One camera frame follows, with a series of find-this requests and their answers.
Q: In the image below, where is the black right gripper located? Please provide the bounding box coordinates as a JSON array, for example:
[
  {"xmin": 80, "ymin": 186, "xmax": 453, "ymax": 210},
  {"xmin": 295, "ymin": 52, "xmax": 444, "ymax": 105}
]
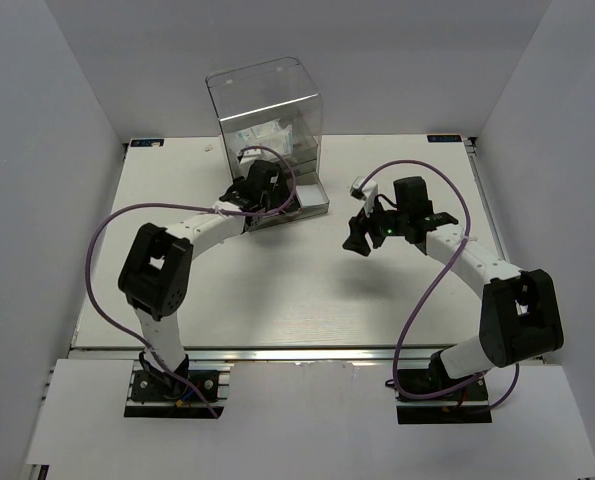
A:
[{"xmin": 342, "ymin": 194, "xmax": 409, "ymax": 257}]

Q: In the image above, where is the white square card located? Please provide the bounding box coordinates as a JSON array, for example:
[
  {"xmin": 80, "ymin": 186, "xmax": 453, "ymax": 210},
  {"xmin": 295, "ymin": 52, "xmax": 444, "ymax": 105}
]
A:
[{"xmin": 296, "ymin": 185, "xmax": 326, "ymax": 208}]

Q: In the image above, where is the cotton pad packet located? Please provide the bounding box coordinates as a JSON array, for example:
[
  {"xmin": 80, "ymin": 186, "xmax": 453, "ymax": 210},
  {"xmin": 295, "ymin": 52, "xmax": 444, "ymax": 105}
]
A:
[
  {"xmin": 230, "ymin": 119, "xmax": 293, "ymax": 146},
  {"xmin": 234, "ymin": 136, "xmax": 293, "ymax": 161}
]

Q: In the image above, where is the clear acrylic drawer organizer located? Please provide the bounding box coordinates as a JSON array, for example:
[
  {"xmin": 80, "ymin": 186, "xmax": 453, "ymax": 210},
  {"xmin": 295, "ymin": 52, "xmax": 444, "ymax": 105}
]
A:
[{"xmin": 205, "ymin": 56, "xmax": 329, "ymax": 230}]

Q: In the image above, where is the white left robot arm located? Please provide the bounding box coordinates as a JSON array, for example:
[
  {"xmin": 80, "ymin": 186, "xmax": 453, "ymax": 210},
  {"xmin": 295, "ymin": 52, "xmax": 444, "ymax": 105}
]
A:
[{"xmin": 118, "ymin": 160, "xmax": 296, "ymax": 399}]

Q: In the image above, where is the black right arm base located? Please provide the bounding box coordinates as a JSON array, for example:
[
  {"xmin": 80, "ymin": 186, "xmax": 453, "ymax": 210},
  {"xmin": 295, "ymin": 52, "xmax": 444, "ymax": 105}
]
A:
[{"xmin": 384, "ymin": 355, "xmax": 492, "ymax": 425}]

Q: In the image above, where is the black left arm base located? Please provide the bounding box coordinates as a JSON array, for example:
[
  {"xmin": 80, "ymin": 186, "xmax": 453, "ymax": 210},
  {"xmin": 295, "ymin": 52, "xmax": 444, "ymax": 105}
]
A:
[{"xmin": 124, "ymin": 353, "xmax": 227, "ymax": 419}]

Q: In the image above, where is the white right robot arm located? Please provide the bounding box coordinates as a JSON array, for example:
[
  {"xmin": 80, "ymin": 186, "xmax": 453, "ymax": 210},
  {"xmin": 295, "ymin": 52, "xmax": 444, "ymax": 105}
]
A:
[{"xmin": 342, "ymin": 176, "xmax": 564, "ymax": 399}]

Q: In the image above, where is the blue label right corner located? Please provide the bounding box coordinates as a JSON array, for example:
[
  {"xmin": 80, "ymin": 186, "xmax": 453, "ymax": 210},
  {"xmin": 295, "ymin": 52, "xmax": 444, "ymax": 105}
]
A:
[{"xmin": 426, "ymin": 134, "xmax": 462, "ymax": 143}]

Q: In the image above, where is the blue label corner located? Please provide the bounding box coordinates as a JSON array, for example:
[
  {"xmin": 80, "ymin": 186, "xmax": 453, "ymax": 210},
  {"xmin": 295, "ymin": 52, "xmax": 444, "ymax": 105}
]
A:
[
  {"xmin": 129, "ymin": 138, "xmax": 164, "ymax": 148},
  {"xmin": 426, "ymin": 134, "xmax": 462, "ymax": 143}
]

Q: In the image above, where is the blue label left corner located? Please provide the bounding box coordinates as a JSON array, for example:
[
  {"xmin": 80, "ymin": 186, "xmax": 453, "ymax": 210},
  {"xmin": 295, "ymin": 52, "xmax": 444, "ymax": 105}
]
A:
[{"xmin": 129, "ymin": 138, "xmax": 164, "ymax": 148}]

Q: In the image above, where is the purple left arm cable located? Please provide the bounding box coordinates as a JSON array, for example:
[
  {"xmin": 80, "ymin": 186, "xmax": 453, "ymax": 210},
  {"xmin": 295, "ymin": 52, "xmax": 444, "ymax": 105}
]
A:
[{"xmin": 85, "ymin": 146, "xmax": 301, "ymax": 419}]

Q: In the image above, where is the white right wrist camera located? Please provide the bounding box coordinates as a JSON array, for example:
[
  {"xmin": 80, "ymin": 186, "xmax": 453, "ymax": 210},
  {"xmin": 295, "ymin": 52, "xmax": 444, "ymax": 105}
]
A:
[{"xmin": 350, "ymin": 176, "xmax": 378, "ymax": 217}]

